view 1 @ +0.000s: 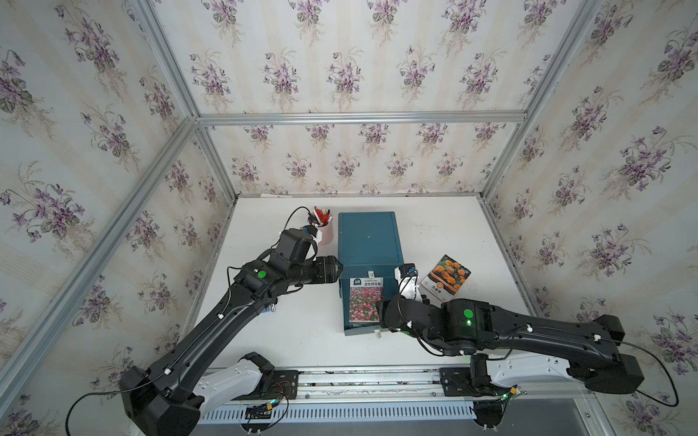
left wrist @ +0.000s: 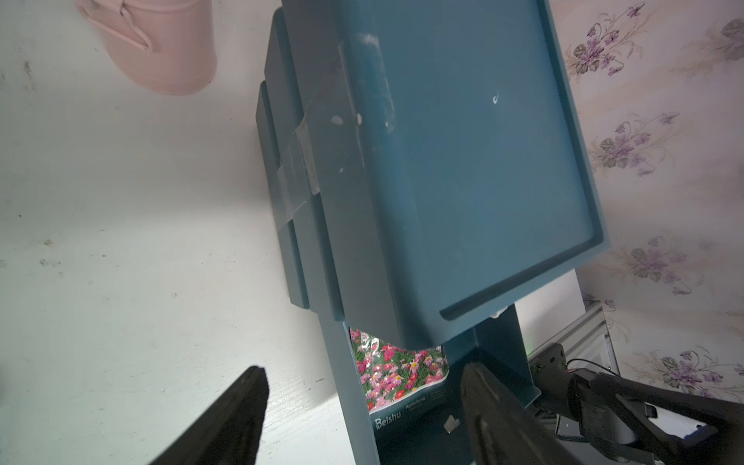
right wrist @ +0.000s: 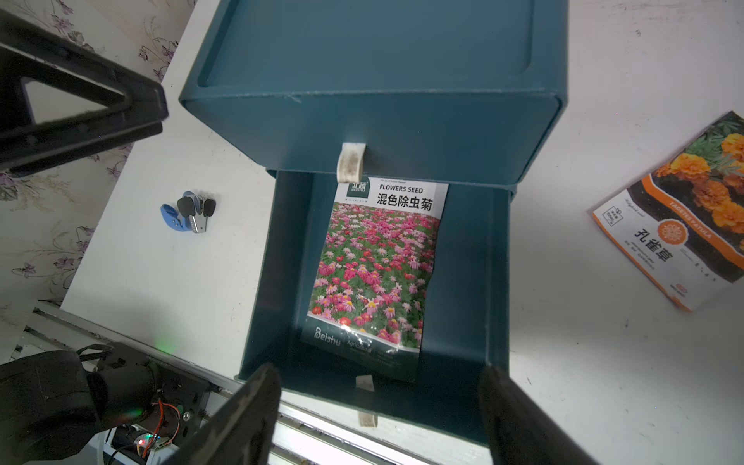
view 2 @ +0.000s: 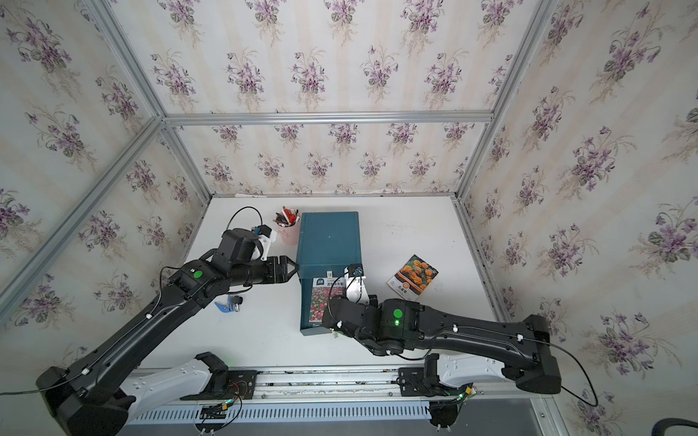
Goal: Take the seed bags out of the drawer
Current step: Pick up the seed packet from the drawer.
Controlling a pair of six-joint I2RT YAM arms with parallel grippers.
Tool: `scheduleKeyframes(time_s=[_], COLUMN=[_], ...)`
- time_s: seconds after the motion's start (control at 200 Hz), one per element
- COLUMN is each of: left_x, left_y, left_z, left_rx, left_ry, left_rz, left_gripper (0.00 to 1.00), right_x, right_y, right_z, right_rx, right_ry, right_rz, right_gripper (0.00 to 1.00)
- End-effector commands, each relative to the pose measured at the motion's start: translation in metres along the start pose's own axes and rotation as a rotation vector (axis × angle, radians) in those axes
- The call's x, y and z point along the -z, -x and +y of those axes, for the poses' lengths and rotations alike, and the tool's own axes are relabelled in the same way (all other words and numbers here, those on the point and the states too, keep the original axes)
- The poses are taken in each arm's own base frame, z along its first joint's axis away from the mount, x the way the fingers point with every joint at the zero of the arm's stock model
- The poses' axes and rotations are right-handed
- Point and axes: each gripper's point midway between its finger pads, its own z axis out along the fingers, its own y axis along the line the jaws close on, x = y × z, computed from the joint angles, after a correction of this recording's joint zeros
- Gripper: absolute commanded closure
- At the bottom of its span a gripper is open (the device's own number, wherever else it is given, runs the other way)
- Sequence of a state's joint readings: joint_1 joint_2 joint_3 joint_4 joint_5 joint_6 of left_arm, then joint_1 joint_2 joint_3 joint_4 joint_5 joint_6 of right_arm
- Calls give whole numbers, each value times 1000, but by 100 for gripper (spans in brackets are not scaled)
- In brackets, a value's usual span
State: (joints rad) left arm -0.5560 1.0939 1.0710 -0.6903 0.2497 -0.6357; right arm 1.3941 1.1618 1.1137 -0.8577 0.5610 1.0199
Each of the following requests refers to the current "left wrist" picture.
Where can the pink flower seed bag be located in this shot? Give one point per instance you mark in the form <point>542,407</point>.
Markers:
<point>399,386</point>

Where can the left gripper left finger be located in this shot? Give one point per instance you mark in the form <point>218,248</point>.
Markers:
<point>229,431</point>

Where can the pink pen cup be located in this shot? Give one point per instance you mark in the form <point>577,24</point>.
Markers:
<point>165,46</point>

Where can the teal three-drawer cabinet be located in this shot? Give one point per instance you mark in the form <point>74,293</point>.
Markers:
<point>425,162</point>

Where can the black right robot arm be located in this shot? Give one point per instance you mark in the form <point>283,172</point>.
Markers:
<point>628,421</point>

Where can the teal drawer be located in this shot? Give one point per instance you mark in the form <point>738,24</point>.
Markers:
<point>430,427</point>

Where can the aluminium front rail frame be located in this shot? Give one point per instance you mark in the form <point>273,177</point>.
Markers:
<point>562,341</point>

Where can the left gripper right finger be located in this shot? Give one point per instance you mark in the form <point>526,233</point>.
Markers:
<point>499,428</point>

